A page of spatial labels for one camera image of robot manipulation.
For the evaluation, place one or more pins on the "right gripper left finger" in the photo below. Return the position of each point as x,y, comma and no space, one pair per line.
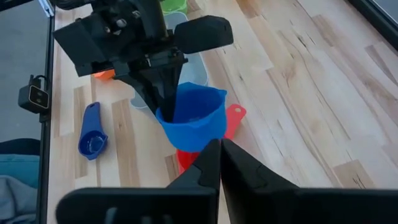
155,205

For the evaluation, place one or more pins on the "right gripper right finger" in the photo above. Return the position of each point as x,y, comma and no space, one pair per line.
280,205

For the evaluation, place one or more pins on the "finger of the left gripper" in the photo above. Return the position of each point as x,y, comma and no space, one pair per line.
146,84
171,81

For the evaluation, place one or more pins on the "grey plastic basket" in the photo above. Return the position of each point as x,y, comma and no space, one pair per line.
194,71

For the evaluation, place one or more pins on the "orange measuring cup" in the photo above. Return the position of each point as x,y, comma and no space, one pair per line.
104,75

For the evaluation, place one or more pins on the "blue measuring cup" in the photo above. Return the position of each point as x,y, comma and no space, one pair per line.
199,124

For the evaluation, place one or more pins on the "green measuring cup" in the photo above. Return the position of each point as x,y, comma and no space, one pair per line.
174,6

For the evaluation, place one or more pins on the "navy measuring cup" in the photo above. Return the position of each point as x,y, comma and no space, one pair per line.
90,124

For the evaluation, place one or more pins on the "red measuring cup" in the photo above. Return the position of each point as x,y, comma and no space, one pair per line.
234,118

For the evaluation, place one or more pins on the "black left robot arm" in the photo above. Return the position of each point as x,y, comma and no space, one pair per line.
68,3

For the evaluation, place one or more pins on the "person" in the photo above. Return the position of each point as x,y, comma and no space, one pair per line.
18,168

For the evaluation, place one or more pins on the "black table-level camera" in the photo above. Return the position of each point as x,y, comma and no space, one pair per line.
34,98

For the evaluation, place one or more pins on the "black aluminium table frame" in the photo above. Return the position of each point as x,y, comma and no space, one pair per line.
43,174

